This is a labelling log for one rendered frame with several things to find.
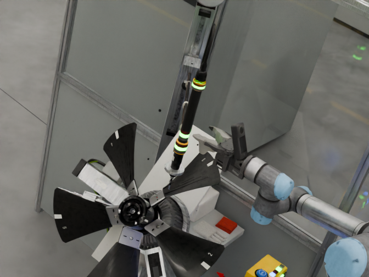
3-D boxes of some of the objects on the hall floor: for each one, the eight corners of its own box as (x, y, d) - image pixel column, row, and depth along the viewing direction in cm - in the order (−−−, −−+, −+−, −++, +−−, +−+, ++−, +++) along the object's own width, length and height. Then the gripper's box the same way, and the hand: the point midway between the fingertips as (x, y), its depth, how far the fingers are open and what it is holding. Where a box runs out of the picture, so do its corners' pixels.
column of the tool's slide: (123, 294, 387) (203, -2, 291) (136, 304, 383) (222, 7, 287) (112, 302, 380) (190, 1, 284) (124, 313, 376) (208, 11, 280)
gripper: (232, 186, 219) (183, 153, 228) (257, 170, 230) (208, 139, 239) (240, 165, 215) (189, 132, 224) (264, 149, 226) (215, 118, 235)
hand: (203, 130), depth 229 cm, fingers open, 8 cm apart
